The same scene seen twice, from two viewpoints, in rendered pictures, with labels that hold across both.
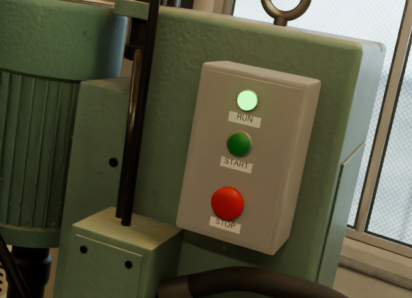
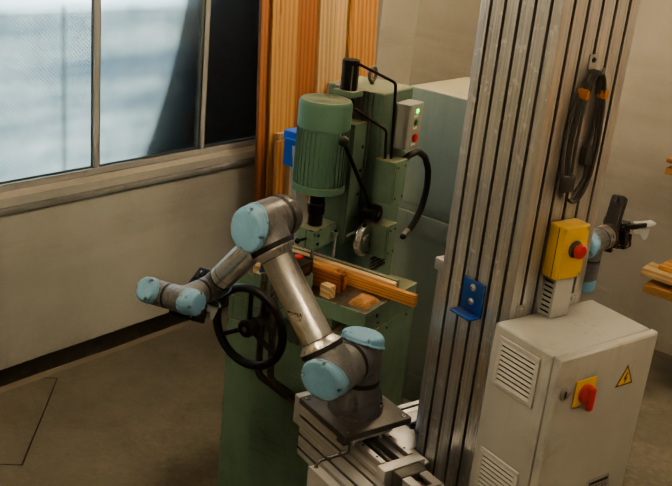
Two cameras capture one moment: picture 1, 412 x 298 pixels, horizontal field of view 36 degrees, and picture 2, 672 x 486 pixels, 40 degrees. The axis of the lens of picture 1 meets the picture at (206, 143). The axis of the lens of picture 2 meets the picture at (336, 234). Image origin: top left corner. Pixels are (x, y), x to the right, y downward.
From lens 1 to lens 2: 3.17 m
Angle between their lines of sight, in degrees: 76
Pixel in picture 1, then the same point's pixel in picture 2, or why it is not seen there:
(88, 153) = (357, 147)
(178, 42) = (388, 101)
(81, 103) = (356, 132)
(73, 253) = (396, 171)
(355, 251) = (109, 180)
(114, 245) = (402, 162)
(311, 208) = not seen: hidden behind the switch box
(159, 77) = (384, 113)
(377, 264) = (123, 181)
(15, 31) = (348, 117)
